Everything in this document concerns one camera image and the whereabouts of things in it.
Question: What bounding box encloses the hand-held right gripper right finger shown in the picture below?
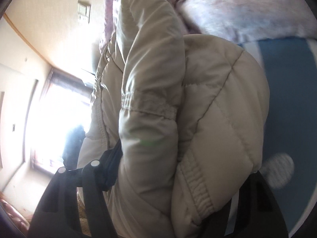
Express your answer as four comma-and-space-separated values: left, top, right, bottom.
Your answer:
229, 171, 290, 238

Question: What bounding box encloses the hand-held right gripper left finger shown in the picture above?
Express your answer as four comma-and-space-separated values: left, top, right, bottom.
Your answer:
27, 141, 123, 238

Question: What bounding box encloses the beige puffer jacket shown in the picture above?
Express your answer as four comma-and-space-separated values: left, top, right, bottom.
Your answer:
77, 0, 270, 238

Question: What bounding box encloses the dark object by window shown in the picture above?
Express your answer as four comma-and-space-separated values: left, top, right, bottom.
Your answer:
62, 126, 87, 170

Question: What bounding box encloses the brown leather sofa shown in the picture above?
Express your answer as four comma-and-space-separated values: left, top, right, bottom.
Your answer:
0, 197, 31, 232

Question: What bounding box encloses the window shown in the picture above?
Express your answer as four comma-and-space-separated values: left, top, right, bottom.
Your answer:
23, 69, 96, 176

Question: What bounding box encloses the blue white striped bedsheet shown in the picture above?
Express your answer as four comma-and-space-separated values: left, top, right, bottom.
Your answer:
228, 36, 317, 238

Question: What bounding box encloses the pink floral duvet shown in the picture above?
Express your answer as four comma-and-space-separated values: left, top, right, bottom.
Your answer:
99, 0, 317, 55

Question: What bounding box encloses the wall switch panel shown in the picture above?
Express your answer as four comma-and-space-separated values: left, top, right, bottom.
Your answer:
77, 0, 91, 24

